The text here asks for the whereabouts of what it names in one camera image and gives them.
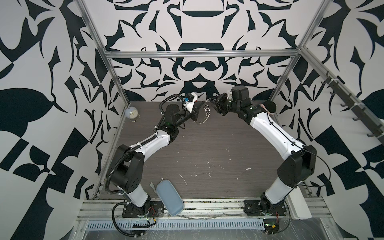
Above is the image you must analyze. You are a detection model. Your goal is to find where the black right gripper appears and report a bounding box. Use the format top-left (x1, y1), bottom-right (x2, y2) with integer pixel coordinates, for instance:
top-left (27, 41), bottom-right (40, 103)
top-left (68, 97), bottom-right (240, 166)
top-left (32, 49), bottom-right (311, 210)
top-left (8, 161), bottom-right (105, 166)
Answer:
top-left (209, 93), bottom-right (242, 116)

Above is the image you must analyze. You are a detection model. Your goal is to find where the red handled keyring tool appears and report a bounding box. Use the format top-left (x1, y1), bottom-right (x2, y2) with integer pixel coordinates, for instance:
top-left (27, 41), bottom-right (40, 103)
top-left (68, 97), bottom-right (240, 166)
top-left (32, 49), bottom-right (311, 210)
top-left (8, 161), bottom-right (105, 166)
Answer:
top-left (195, 103), bottom-right (211, 125)

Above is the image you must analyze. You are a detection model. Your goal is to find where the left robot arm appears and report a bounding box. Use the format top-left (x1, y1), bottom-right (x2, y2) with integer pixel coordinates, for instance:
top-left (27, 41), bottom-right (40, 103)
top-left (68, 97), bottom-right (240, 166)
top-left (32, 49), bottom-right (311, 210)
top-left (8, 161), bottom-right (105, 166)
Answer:
top-left (105, 100), bottom-right (204, 208)

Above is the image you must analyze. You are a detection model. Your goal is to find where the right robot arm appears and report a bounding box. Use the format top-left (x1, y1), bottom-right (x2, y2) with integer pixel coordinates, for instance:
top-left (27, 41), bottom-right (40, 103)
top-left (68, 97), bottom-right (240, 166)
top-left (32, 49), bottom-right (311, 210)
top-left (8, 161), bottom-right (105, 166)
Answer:
top-left (210, 86), bottom-right (317, 212)

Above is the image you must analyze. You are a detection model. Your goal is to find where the pink doll black hair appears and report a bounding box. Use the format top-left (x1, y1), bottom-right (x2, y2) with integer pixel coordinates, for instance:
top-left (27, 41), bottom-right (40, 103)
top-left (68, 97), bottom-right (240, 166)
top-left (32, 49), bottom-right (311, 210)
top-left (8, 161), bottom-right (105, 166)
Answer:
top-left (261, 101), bottom-right (277, 115)

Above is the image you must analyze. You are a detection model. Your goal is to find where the blue grey glasses case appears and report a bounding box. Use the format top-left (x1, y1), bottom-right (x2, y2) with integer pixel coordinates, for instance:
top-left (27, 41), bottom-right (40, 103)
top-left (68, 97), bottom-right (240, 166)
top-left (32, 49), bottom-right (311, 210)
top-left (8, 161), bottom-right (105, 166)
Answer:
top-left (150, 180), bottom-right (185, 216)

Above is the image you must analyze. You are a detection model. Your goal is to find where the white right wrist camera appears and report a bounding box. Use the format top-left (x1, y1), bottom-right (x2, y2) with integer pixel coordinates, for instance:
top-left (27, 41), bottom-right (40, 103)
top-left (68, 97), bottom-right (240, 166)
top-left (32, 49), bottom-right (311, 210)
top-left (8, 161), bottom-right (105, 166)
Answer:
top-left (227, 91), bottom-right (233, 101)

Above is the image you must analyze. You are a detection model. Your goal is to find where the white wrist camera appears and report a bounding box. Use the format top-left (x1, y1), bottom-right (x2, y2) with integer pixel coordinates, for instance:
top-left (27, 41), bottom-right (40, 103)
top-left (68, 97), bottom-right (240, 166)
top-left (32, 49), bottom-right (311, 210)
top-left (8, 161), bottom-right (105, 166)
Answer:
top-left (185, 93), bottom-right (198, 113)
top-left (227, 91), bottom-right (233, 101)

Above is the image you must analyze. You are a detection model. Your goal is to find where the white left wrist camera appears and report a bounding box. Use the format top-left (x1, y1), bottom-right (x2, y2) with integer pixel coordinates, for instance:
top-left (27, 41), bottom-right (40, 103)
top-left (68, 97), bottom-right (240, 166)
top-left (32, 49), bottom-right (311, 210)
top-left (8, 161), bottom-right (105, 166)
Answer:
top-left (185, 93), bottom-right (198, 113)

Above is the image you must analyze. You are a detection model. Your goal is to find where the white box on rail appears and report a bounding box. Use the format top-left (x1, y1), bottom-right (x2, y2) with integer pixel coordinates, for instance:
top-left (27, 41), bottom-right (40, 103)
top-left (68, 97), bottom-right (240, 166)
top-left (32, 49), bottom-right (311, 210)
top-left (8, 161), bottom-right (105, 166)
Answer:
top-left (286, 188), bottom-right (312, 220)

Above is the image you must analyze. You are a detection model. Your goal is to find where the wall coat hook rack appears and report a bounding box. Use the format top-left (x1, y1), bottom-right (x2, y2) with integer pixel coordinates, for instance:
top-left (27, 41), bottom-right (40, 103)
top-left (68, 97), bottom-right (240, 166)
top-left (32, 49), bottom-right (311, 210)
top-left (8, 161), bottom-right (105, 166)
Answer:
top-left (322, 71), bottom-right (384, 145)

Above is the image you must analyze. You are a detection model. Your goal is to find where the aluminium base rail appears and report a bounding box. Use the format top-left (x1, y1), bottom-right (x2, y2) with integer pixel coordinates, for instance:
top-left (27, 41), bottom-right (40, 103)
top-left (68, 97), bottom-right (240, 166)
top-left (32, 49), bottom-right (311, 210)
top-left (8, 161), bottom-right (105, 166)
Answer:
top-left (77, 198), bottom-right (332, 220)

